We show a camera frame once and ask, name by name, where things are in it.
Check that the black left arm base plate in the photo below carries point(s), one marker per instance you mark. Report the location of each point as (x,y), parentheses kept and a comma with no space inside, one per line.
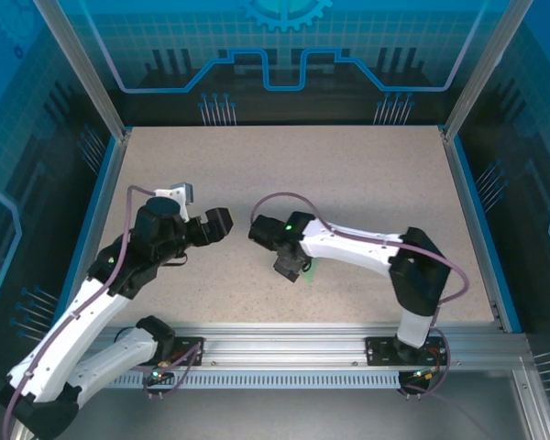
(188,341)

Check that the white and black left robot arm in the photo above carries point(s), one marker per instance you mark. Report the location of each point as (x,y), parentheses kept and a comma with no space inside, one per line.
(73,330)

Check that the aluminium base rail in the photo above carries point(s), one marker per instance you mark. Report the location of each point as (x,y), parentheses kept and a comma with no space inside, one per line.
(279,344)

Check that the aluminium side rail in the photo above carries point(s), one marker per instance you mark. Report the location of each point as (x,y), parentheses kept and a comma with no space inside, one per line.
(109,183)
(462,183)

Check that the aluminium lower frame bar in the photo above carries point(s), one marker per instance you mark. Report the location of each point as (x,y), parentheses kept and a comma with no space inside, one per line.
(534,403)

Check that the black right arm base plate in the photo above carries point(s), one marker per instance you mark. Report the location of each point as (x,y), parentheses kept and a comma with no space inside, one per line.
(380,350)

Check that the green paper sheet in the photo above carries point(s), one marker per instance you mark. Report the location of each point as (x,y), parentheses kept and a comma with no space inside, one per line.
(311,274)

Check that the aluminium corner post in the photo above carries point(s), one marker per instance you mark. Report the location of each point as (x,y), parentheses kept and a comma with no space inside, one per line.
(483,69)
(87,69)

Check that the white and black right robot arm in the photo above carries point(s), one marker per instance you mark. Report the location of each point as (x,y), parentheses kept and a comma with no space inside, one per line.
(417,275)

